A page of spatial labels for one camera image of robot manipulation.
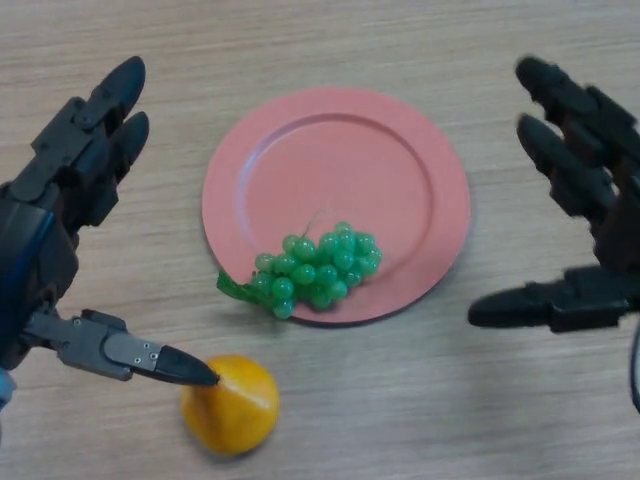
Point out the green grapes bunch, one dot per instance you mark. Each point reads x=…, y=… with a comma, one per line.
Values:
x=320, y=270

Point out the pink round plate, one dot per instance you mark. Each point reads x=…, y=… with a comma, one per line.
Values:
x=340, y=175

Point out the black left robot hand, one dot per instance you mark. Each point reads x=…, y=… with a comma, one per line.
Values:
x=45, y=200

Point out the orange yellow pear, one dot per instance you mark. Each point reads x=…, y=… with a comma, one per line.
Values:
x=235, y=415

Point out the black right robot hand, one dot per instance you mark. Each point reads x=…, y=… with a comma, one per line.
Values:
x=615, y=190

